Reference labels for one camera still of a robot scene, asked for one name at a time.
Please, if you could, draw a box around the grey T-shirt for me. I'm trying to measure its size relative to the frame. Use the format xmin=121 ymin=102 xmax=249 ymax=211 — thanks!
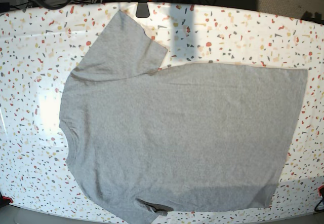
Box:
xmin=59 ymin=11 xmax=308 ymax=223

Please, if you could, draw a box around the red clamp right corner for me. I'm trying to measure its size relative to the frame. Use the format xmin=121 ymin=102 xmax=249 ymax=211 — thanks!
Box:
xmin=314 ymin=185 xmax=324 ymax=212

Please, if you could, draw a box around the red clamp corner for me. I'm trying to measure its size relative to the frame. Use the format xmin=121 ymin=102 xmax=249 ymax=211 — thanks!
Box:
xmin=0 ymin=195 xmax=13 ymax=208
xmin=314 ymin=185 xmax=324 ymax=212

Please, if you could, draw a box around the red clamp left corner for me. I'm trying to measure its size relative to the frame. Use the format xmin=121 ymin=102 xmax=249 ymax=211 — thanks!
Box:
xmin=0 ymin=195 xmax=13 ymax=208

